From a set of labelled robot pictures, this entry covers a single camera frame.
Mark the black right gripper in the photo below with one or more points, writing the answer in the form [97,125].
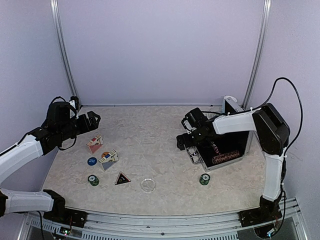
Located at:
[179,142]

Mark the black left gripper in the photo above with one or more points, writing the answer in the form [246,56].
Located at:
[93,124]

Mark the aluminium poker case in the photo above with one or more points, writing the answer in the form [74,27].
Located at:
[241,140]

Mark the blue playing card deck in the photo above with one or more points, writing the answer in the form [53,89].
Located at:
[109,160]

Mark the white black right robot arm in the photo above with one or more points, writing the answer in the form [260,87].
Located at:
[273,136]

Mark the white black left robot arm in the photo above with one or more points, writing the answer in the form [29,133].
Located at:
[34,145]

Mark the red playing card deck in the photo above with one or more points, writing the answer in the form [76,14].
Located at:
[95,143]

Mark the red dice row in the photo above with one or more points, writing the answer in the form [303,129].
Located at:
[215,148]

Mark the orange round button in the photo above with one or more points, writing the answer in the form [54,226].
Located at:
[104,154]

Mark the right poker chip row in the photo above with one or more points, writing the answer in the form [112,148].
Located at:
[225,157]

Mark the blue small blind button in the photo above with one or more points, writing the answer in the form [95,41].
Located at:
[92,161]

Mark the right green chip stack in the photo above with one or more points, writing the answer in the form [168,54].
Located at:
[204,179]

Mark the green chip stack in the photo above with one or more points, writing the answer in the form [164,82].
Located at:
[93,180]
[204,179]

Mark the clear round plastic lid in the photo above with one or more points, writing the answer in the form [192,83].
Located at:
[148,185]

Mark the light blue ribbed cup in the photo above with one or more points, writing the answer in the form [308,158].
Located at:
[230,97]

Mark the left green chip stack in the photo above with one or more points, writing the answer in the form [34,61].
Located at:
[93,180]

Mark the black triangular dealer button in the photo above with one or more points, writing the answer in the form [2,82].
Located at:
[122,179]

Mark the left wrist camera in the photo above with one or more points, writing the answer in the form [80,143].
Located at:
[74,101]

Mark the front aluminium rail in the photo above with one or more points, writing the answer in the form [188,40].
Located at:
[216,226]

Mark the right aluminium frame post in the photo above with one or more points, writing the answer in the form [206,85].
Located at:
[258,52]

